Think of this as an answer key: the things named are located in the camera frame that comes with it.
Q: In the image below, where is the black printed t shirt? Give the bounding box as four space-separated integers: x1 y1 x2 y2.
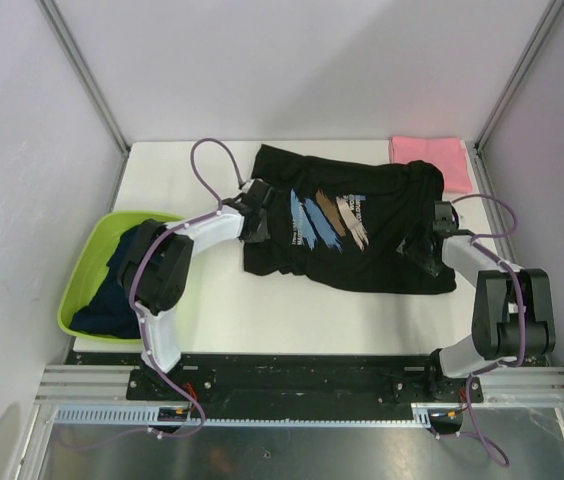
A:
243 145 456 295

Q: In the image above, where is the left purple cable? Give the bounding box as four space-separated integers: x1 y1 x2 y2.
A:
56 137 248 451

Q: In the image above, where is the folded pink t shirt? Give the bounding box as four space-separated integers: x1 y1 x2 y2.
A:
389 136 473 194

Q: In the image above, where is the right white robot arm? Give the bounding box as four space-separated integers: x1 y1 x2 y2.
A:
397 201 556 401

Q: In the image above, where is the grey slotted cable duct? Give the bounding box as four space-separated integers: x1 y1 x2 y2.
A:
54 405 431 428

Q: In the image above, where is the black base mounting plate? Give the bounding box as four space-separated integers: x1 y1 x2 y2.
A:
126 353 484 419

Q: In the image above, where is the navy blue t shirt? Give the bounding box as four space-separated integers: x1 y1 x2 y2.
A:
70 226 140 340

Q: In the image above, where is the green plastic bin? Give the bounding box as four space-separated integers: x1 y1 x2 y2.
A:
57 210 182 346

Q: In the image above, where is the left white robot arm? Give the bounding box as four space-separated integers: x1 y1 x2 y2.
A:
117 179 275 400

